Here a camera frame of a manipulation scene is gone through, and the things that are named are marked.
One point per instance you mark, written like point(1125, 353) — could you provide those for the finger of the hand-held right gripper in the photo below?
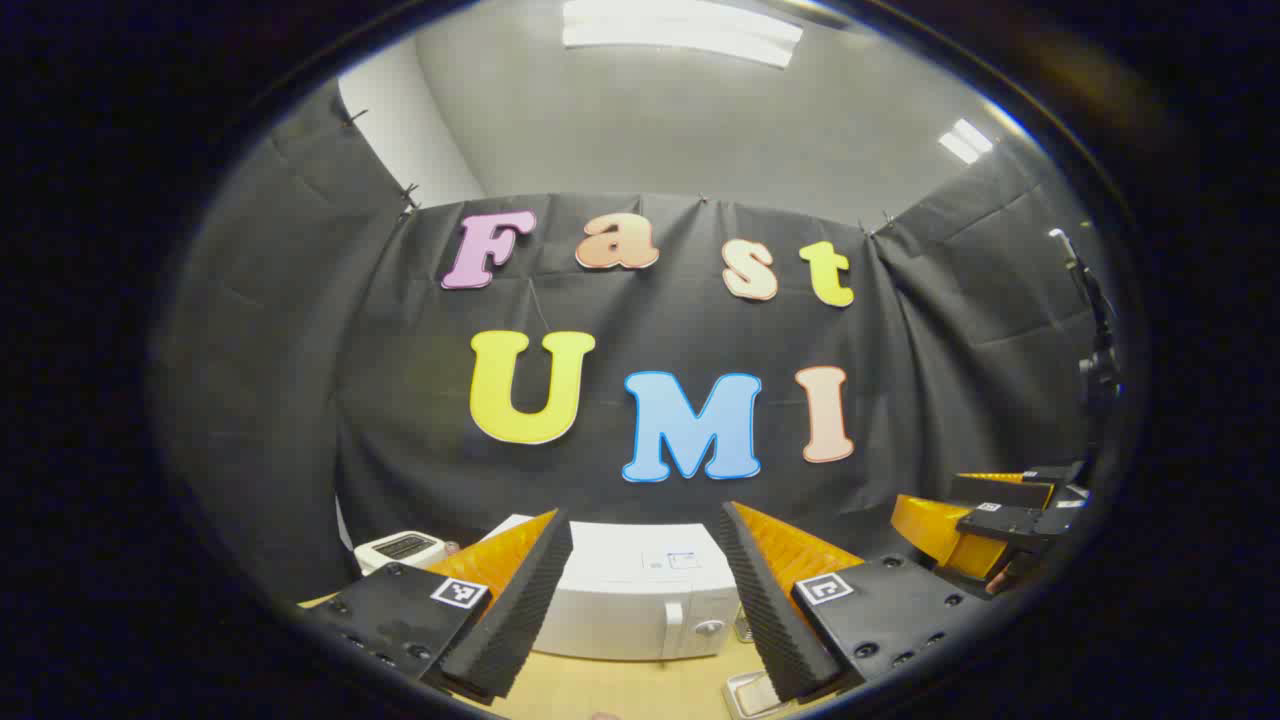
point(1010, 525)
point(1010, 490)

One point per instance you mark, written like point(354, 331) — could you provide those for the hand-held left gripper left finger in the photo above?
point(515, 620)

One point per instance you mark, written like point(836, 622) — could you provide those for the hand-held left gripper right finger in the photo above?
point(765, 610)

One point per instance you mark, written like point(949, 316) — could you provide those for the white microwave oven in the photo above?
point(630, 610)

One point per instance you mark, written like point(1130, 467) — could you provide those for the white rectangular tray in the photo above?
point(750, 695)

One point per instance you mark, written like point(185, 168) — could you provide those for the white toaster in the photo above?
point(400, 548)

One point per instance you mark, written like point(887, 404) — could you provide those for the small ceiling light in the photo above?
point(965, 140)

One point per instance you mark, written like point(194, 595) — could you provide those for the black backdrop cloth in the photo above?
point(300, 400)

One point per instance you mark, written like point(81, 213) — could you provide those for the long ceiling light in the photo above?
point(680, 30)

